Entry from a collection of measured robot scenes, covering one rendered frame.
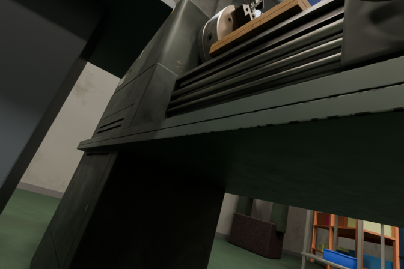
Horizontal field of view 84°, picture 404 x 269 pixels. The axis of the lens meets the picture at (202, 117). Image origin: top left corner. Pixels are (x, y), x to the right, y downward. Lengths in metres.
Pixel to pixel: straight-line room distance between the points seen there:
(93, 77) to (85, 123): 0.76
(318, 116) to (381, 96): 0.04
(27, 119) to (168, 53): 0.59
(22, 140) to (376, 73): 0.43
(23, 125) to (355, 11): 0.47
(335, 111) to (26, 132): 0.40
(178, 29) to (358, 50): 0.78
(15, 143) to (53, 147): 3.34
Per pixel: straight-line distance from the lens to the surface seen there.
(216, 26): 0.89
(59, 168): 3.76
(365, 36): 0.29
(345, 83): 0.21
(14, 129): 0.43
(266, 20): 0.60
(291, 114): 0.22
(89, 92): 3.92
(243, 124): 0.25
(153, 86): 0.82
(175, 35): 0.96
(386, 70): 0.21
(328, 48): 0.46
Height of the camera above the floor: 0.43
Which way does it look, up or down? 21 degrees up
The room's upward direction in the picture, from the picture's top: 17 degrees clockwise
